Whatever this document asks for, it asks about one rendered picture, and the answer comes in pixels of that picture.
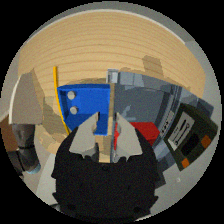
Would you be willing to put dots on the yellow narrow bar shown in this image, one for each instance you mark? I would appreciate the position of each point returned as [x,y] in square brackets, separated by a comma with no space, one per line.
[56,93]

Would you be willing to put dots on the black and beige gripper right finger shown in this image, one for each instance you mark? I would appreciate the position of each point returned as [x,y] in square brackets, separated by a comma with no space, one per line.
[133,145]

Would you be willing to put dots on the grey round disc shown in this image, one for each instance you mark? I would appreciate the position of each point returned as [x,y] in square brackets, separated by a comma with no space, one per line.
[73,109]
[71,95]

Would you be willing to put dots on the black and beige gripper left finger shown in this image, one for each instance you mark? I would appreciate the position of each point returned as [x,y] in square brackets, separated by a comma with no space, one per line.
[77,144]

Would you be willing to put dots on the red open bin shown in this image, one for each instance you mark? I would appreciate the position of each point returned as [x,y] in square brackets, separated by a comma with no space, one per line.
[147,129]

